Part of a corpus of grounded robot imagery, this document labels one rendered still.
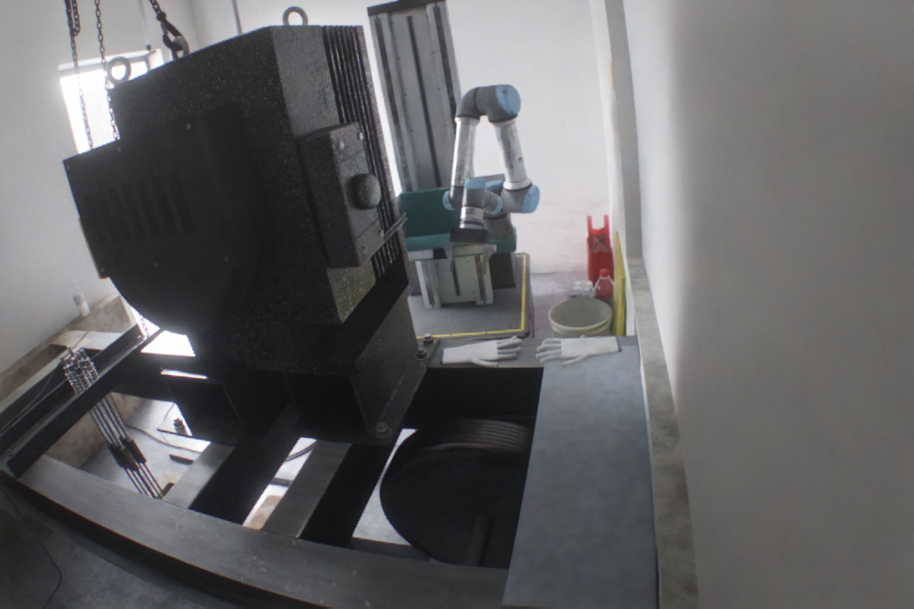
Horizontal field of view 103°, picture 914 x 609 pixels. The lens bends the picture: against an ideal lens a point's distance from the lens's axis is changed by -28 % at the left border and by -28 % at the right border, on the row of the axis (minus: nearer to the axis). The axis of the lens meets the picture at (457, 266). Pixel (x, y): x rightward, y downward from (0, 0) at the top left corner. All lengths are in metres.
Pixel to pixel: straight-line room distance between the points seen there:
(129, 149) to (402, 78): 1.48
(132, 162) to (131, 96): 0.22
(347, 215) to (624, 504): 0.77
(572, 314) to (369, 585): 1.75
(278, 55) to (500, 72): 2.34
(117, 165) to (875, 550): 1.19
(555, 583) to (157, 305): 0.98
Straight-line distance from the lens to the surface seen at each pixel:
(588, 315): 2.43
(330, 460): 1.26
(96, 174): 1.18
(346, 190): 0.96
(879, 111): 0.31
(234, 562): 1.15
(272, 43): 0.97
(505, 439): 1.26
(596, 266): 2.92
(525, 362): 1.43
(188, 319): 1.14
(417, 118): 2.30
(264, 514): 2.18
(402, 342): 1.44
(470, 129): 1.95
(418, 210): 2.30
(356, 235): 0.98
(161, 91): 1.16
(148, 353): 1.57
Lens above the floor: 1.48
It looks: 23 degrees down
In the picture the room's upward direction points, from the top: 10 degrees counter-clockwise
